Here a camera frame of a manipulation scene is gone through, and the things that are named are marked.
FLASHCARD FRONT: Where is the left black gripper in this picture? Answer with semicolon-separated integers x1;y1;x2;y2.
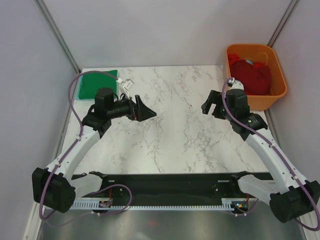
107;93;156;122

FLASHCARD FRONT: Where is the dark red t shirt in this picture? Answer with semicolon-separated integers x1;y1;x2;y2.
230;59;272;96

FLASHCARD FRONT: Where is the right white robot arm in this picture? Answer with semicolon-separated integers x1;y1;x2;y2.
201;89;320;223

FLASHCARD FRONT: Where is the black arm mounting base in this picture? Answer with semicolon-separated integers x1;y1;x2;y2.
71;171;275;208

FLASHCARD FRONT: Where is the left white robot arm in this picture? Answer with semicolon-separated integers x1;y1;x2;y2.
31;87;157;213

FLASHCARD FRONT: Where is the bright red t shirt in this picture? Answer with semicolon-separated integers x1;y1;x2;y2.
227;53;241;67

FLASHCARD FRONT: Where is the orange plastic basket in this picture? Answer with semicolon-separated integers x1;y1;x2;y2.
225;43;288;111

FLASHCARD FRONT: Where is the folded green t shirt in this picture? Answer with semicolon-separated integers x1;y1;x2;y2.
75;73;118;100

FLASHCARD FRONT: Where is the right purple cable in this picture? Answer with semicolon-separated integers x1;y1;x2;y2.
222;77;320;231

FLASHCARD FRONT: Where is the purple cable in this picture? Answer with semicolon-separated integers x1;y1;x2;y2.
39;70;133;228
222;77;320;231

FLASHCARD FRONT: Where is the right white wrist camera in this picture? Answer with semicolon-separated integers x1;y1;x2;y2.
226;77;244;91

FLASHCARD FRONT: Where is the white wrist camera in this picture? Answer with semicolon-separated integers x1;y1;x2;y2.
226;77;244;91
117;78;135;99

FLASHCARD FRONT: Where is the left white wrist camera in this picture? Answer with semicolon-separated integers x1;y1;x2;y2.
117;78;135;99

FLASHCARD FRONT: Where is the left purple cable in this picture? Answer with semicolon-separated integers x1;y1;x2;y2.
39;70;133;228

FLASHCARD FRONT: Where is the white slotted cable duct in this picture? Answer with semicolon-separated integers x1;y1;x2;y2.
70;197;257;211

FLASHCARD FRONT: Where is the right aluminium frame post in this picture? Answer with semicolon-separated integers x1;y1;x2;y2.
267;0;300;48

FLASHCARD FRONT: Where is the aluminium frame post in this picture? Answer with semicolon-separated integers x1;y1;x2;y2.
34;0;81;73
267;0;300;48

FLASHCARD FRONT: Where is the left aluminium frame post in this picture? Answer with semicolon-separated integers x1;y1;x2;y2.
34;0;81;73

